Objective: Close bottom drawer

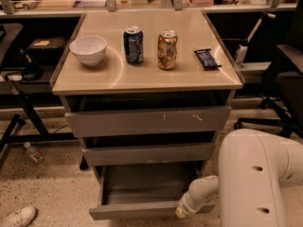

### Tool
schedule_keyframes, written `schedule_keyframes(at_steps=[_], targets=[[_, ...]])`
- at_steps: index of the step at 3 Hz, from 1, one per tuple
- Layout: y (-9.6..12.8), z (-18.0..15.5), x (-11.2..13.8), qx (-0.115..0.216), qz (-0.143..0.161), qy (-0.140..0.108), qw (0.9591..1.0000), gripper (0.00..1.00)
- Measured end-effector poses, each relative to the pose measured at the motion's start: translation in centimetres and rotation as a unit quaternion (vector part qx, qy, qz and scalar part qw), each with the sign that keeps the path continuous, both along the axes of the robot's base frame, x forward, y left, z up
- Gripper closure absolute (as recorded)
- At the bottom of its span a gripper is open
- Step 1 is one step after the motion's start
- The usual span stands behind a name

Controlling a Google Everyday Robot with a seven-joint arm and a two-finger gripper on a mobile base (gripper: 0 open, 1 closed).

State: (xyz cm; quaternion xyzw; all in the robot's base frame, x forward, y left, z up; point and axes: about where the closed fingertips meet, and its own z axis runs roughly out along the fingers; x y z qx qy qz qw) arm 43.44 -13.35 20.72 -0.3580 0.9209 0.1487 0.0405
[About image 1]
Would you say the orange soda can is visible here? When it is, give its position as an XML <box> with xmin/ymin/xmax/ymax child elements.
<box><xmin>157</xmin><ymin>30</ymin><xmax>178</xmax><ymax>70</ymax></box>

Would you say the grey drawer cabinet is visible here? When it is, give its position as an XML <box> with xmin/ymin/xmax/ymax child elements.
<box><xmin>50</xmin><ymin>9</ymin><xmax>245</xmax><ymax>175</ymax></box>

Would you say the grey drawer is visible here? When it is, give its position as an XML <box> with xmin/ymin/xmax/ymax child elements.
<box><xmin>89</xmin><ymin>162</ymin><xmax>202</xmax><ymax>220</ymax></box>
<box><xmin>65</xmin><ymin>106</ymin><xmax>231</xmax><ymax>137</ymax></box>
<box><xmin>82</xmin><ymin>143</ymin><xmax>215</xmax><ymax>166</ymax></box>

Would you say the grey bottom drawer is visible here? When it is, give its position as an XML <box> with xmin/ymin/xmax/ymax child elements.
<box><xmin>89</xmin><ymin>162</ymin><xmax>202</xmax><ymax>220</ymax></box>

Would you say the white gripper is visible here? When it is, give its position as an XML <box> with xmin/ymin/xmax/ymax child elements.
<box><xmin>175</xmin><ymin>206</ymin><xmax>187</xmax><ymax>218</ymax></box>

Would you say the black joystick controller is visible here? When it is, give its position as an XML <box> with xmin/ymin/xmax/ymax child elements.
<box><xmin>19</xmin><ymin>48</ymin><xmax>44</xmax><ymax>81</ymax></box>

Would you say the black office chair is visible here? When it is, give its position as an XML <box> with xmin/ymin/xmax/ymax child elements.
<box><xmin>234</xmin><ymin>0</ymin><xmax>303</xmax><ymax>138</ymax></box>

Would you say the white shoe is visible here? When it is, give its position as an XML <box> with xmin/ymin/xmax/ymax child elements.
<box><xmin>0</xmin><ymin>205</ymin><xmax>37</xmax><ymax>227</ymax></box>

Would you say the black metal stand frame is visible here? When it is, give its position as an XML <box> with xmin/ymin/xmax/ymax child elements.
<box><xmin>0</xmin><ymin>76</ymin><xmax>77</xmax><ymax>172</ymax></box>

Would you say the black box on shelf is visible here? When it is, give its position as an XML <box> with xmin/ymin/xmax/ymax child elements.
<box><xmin>27</xmin><ymin>37</ymin><xmax>66</xmax><ymax>58</ymax></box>

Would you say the grey middle drawer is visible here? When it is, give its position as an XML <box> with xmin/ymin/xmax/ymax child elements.
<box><xmin>82</xmin><ymin>143</ymin><xmax>215</xmax><ymax>166</ymax></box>

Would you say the dark blue snack bar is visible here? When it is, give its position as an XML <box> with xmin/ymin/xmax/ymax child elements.
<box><xmin>194</xmin><ymin>49</ymin><xmax>221</xmax><ymax>70</ymax></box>

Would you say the white bowl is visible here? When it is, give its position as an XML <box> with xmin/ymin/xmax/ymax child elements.
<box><xmin>69</xmin><ymin>36</ymin><xmax>107</xmax><ymax>66</ymax></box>

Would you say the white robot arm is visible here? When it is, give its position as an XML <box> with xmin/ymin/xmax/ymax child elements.
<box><xmin>176</xmin><ymin>129</ymin><xmax>303</xmax><ymax>227</ymax></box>

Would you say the grey top drawer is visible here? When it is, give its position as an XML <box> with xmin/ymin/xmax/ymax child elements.
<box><xmin>65</xmin><ymin>106</ymin><xmax>231</xmax><ymax>137</ymax></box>

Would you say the plastic water bottle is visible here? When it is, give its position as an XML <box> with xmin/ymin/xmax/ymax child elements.
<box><xmin>24</xmin><ymin>142</ymin><xmax>44</xmax><ymax>163</ymax></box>

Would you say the blue soda can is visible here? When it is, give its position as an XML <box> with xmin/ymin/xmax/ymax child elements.
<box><xmin>123</xmin><ymin>26</ymin><xmax>144</xmax><ymax>64</ymax></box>

